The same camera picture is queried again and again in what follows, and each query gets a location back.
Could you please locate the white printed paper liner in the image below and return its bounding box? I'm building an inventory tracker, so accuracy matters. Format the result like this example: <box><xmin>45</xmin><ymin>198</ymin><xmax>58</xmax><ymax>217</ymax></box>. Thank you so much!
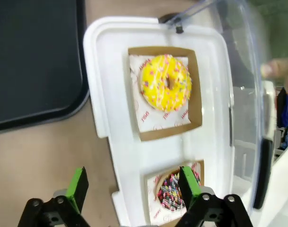
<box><xmin>147</xmin><ymin>161</ymin><xmax>202</xmax><ymax>227</ymax></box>
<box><xmin>129</xmin><ymin>54</ymin><xmax>192</xmax><ymax>134</ymax></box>

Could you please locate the dark donut with colourful sprinkles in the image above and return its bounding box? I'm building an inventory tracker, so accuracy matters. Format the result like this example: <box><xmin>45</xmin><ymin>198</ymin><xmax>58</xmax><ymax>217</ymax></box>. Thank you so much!
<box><xmin>154</xmin><ymin>168</ymin><xmax>203</xmax><ymax>215</ymax></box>

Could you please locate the large white table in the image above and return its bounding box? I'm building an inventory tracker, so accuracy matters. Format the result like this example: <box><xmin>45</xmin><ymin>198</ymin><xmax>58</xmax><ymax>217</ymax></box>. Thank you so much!
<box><xmin>264</xmin><ymin>80</ymin><xmax>288</xmax><ymax>227</ymax></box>

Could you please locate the yellow donut with sprinkles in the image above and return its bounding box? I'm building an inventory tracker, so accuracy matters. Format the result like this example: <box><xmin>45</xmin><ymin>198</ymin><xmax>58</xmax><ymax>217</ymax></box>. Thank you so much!
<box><xmin>140</xmin><ymin>54</ymin><xmax>193</xmax><ymax>113</ymax></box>

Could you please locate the clear lid with black handle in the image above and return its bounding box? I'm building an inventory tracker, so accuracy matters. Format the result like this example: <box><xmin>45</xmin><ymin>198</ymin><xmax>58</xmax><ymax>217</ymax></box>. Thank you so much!
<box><xmin>174</xmin><ymin>0</ymin><xmax>278</xmax><ymax>210</ymax></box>

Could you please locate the green-tipped black right gripper left finger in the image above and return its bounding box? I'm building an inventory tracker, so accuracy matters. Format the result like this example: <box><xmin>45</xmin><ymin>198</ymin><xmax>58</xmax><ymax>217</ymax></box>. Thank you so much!
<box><xmin>17</xmin><ymin>166</ymin><xmax>90</xmax><ymax>227</ymax></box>

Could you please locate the person torso in green shirt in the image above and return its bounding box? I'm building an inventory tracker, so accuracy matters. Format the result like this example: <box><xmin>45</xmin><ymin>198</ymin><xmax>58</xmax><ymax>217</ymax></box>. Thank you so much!
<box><xmin>250</xmin><ymin>0</ymin><xmax>288</xmax><ymax>61</ymax></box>

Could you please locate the person's left hand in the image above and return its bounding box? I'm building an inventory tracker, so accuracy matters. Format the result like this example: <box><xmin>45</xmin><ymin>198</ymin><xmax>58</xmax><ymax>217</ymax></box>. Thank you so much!
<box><xmin>261</xmin><ymin>57</ymin><xmax>288</xmax><ymax>99</ymax></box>

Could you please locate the brown cardboard donut tray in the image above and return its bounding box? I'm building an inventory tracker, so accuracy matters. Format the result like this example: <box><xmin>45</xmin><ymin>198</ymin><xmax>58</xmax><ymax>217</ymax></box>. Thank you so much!
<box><xmin>127</xmin><ymin>47</ymin><xmax>203</xmax><ymax>142</ymax></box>
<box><xmin>143</xmin><ymin>160</ymin><xmax>205</xmax><ymax>227</ymax></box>

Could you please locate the black rectangular serving tray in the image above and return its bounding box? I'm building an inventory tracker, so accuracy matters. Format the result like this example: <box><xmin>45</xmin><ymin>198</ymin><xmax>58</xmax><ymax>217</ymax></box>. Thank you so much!
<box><xmin>0</xmin><ymin>0</ymin><xmax>90</xmax><ymax>136</ymax></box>

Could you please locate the white display case base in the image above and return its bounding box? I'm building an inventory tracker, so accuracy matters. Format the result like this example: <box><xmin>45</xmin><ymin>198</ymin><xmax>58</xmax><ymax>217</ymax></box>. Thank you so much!
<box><xmin>83</xmin><ymin>16</ymin><xmax>235</xmax><ymax>227</ymax></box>

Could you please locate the green-tipped black right gripper right finger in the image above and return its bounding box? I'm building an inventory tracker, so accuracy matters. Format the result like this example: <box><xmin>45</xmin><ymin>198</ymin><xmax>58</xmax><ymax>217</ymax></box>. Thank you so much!
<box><xmin>177</xmin><ymin>166</ymin><xmax>253</xmax><ymax>227</ymax></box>

